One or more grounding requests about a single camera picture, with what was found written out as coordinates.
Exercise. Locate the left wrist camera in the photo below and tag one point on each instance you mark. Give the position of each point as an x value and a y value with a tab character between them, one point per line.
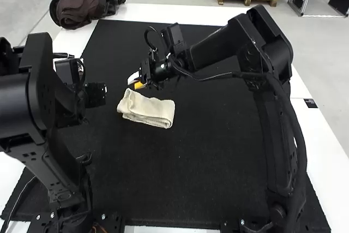
65	70

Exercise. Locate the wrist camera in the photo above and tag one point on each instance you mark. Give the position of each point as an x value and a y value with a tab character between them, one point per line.
65	70
174	38

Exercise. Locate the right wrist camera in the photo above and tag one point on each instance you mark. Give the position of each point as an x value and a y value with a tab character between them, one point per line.
174	38

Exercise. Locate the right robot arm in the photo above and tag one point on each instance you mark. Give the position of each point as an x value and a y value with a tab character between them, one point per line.
261	47

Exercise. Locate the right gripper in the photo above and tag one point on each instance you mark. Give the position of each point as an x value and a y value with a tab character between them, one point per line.
158	72

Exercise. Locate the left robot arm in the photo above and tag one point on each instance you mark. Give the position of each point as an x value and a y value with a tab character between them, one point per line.
35	94

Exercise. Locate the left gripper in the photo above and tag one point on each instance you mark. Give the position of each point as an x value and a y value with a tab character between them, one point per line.
94	95

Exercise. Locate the black mat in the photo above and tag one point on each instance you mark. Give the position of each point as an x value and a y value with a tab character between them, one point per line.
177	162

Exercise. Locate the pale towel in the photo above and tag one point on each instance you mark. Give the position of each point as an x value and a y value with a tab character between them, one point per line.
147	107

